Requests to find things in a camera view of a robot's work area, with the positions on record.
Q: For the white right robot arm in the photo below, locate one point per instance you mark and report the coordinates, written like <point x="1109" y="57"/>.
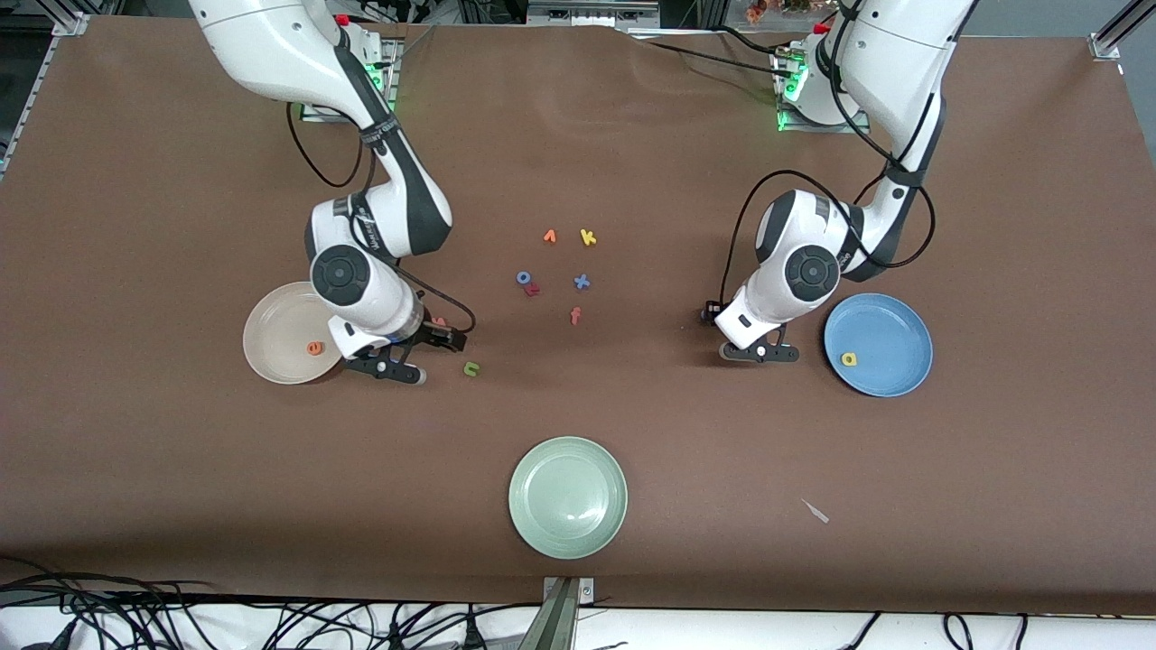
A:
<point x="271" y="45"/>

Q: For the brown paper table cover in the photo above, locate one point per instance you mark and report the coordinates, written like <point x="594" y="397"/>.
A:
<point x="181" y="496"/>

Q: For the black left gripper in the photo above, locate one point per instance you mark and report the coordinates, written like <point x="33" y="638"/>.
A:
<point x="709" y="315"/>

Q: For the aluminium frame rail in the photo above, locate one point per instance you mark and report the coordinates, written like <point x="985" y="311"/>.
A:
<point x="72" y="23"/>
<point x="1106" y="45"/>

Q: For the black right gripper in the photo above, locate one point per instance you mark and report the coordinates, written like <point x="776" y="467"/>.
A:
<point x="434" y="335"/>

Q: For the blue round plate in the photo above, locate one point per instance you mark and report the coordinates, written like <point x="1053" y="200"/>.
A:
<point x="890" y="348"/>

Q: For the pale green round plate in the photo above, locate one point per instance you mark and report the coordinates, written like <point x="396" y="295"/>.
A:
<point x="567" y="497"/>

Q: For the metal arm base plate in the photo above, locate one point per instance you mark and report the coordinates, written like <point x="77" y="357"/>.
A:
<point x="808" y="128"/>
<point x="390" y="81"/>

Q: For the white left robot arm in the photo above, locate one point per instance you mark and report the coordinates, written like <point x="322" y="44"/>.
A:
<point x="903" y="54"/>

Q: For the small white paper scrap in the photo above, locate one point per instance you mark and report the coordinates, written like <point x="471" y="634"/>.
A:
<point x="815" y="512"/>

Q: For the grey metal box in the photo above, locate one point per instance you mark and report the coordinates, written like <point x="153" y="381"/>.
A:
<point x="591" y="11"/>

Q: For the grey metal camera post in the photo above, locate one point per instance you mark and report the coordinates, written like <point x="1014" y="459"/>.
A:
<point x="562" y="614"/>

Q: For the orange dried flowers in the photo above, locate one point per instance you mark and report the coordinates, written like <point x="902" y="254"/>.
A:
<point x="759" y="9"/>

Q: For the beige round plate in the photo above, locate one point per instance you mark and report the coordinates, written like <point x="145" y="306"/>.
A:
<point x="280" y="343"/>

